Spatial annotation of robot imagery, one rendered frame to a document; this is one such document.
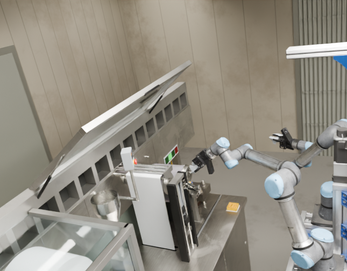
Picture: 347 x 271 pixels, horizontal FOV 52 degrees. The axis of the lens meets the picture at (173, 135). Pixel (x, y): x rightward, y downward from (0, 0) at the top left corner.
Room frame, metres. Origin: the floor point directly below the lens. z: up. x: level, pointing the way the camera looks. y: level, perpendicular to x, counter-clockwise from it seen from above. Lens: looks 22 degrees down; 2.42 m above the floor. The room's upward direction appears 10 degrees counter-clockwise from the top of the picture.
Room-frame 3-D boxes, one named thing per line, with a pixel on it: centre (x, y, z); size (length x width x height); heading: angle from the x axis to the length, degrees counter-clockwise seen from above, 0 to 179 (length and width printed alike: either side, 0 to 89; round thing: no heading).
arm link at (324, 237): (1.57, -0.71, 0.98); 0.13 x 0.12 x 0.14; 122
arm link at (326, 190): (2.00, -0.97, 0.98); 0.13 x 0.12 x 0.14; 123
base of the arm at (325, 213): (2.00, -0.97, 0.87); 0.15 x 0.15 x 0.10
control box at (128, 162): (1.67, 0.24, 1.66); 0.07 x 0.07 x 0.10; 87
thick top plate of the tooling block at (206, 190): (2.37, 0.01, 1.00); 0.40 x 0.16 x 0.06; 61
